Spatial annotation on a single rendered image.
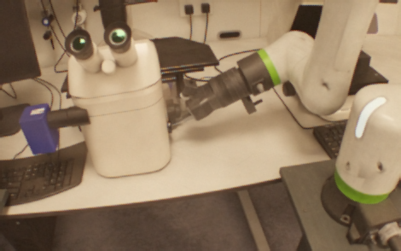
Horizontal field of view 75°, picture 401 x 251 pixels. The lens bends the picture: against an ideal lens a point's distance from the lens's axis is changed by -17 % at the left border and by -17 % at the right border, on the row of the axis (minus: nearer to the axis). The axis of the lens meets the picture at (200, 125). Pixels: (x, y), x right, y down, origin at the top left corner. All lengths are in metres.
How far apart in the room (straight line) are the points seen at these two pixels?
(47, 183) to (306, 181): 0.60
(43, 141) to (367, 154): 0.62
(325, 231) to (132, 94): 0.45
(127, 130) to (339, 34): 0.46
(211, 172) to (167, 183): 0.11
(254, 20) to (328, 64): 0.93
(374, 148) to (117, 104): 0.47
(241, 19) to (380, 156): 1.08
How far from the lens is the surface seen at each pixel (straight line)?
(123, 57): 0.55
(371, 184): 0.54
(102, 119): 0.64
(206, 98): 0.70
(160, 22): 1.38
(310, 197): 0.64
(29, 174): 0.84
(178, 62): 0.75
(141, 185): 0.72
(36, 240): 1.52
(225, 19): 1.42
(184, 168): 0.75
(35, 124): 0.66
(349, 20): 0.53
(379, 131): 0.47
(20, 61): 0.95
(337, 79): 0.58
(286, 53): 0.69
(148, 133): 0.67
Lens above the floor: 1.27
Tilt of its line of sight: 36 degrees down
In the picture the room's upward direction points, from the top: 3 degrees counter-clockwise
